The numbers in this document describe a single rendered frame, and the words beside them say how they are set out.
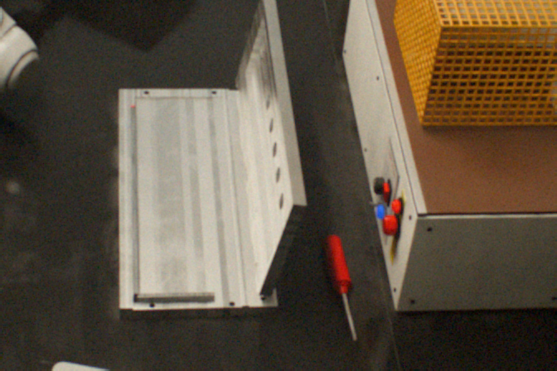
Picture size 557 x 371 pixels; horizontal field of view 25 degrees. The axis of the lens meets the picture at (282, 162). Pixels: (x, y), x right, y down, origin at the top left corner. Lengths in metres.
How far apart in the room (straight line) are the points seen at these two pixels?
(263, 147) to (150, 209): 0.18
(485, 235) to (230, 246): 0.36
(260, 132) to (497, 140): 0.34
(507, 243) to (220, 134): 0.50
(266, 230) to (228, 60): 0.48
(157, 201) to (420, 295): 0.40
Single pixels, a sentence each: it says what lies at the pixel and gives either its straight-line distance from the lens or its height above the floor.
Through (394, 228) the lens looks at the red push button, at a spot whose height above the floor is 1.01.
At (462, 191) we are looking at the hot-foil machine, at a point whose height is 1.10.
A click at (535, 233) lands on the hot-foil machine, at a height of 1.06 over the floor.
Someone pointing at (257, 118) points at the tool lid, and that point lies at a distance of 1.82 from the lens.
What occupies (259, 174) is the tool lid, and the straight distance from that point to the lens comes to 1.74.
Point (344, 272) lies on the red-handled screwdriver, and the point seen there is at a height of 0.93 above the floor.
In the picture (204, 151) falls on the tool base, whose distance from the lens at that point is 1.87.
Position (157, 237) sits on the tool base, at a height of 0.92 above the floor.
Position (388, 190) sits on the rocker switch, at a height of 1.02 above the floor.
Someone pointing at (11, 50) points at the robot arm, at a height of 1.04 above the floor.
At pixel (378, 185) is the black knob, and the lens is 1.74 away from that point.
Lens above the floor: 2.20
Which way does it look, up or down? 43 degrees down
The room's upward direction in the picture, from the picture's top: 6 degrees clockwise
